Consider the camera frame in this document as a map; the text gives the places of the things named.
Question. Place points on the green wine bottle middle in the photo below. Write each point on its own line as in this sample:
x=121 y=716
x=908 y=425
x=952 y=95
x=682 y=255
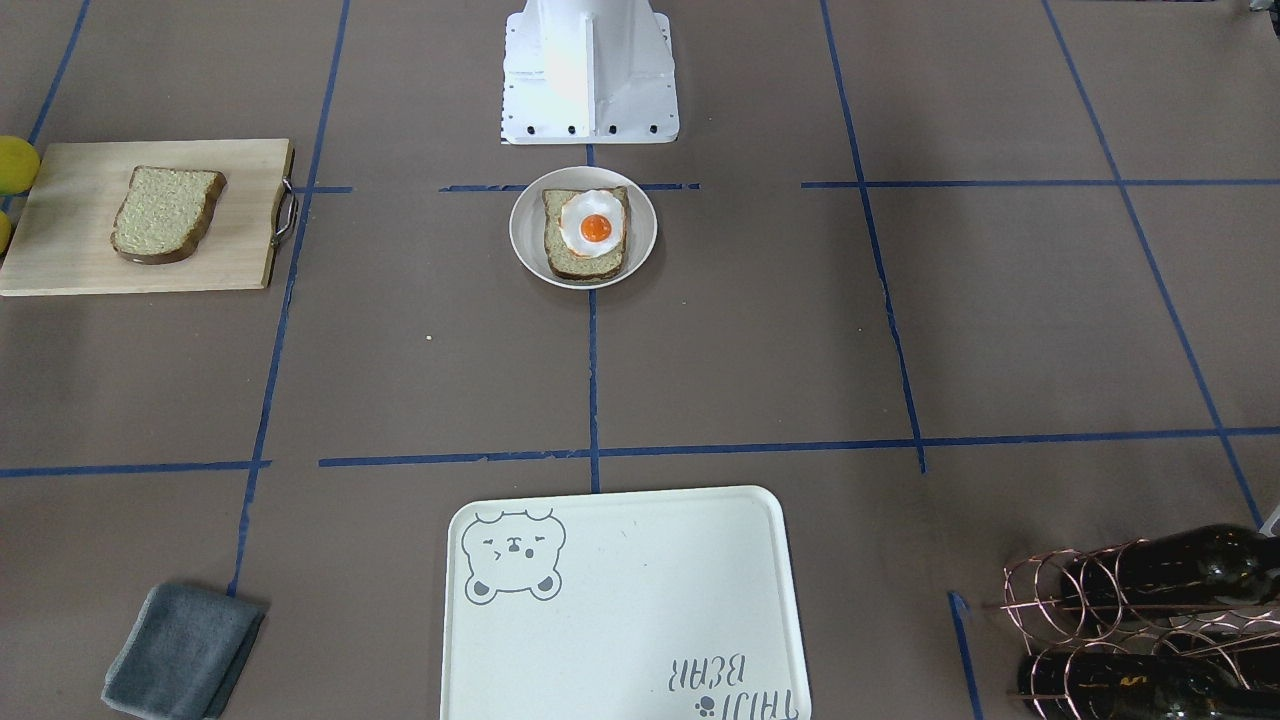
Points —
x=1221 y=565

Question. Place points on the copper wire bottle rack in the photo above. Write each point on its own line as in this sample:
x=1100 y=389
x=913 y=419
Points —
x=1242 y=640

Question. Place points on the wooden cutting board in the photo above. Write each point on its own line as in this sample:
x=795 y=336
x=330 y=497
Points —
x=61 y=244

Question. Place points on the green wine bottle front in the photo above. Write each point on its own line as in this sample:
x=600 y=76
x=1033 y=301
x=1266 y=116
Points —
x=1085 y=684

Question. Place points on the white round plate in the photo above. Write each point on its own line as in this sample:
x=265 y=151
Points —
x=527 y=218

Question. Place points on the grey folded cloth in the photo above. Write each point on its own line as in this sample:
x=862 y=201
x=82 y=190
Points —
x=184 y=656

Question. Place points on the fried egg toy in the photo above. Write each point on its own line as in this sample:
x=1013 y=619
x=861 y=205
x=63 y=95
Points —
x=592 y=223

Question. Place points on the green wine bottle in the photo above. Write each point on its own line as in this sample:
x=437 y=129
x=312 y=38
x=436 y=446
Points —
x=1221 y=565
x=1085 y=684

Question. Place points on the cream bear tray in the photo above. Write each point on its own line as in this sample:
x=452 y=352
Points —
x=670 y=604

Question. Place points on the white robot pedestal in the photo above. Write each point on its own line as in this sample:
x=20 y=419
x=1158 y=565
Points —
x=588 y=72

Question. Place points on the bread slice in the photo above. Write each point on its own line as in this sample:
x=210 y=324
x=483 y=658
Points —
x=165 y=214
x=569 y=266

